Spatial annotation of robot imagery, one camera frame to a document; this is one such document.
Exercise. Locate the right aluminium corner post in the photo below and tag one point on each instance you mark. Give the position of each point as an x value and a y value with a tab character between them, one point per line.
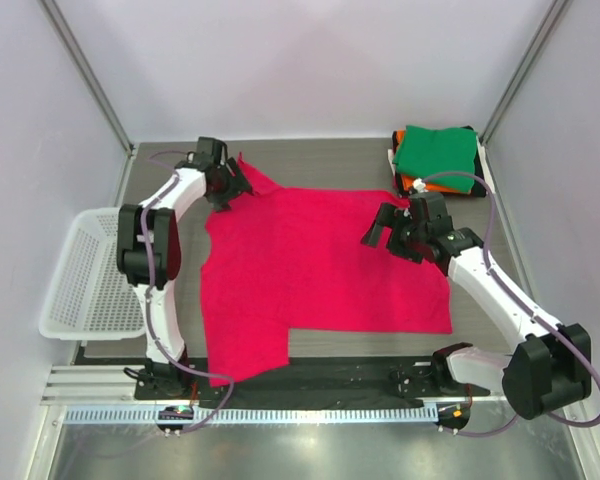
538	43

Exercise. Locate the left aluminium corner post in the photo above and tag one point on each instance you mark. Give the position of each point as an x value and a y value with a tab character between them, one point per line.
70	42

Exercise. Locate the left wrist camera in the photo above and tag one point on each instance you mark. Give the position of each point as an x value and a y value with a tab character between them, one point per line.
209	152

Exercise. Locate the white slotted cable duct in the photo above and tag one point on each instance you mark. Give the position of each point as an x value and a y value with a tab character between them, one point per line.
181	415

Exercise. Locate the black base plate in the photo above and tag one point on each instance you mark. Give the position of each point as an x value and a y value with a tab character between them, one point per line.
312	383

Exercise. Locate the orange folded t shirt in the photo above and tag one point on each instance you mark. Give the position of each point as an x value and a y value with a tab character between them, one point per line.
396	138

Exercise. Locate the green folded t shirt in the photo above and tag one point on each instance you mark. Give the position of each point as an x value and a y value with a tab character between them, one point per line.
424	152

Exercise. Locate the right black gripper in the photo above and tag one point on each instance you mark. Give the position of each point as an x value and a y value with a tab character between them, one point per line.
387	217

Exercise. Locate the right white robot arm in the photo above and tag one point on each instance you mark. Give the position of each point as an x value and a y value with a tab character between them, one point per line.
546	369

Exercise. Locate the aluminium corner post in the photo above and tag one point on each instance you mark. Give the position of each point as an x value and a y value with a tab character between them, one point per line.
70	42
538	43

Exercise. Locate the white folded t shirt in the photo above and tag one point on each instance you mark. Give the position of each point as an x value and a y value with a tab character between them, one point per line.
487	175

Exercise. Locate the pink t shirt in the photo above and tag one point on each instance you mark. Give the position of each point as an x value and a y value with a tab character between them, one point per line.
285	258

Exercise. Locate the white plastic basket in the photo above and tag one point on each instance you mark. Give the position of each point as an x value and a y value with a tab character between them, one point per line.
88	298

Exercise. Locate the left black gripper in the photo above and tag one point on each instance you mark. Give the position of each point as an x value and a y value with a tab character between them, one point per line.
238	185

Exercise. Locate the black folded t shirt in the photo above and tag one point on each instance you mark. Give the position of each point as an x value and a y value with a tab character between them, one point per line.
465	183

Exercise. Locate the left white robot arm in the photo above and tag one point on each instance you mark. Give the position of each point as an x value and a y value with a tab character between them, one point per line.
148	249

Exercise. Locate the aluminium rail frame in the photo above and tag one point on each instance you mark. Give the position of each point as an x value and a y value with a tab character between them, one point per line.
100	384

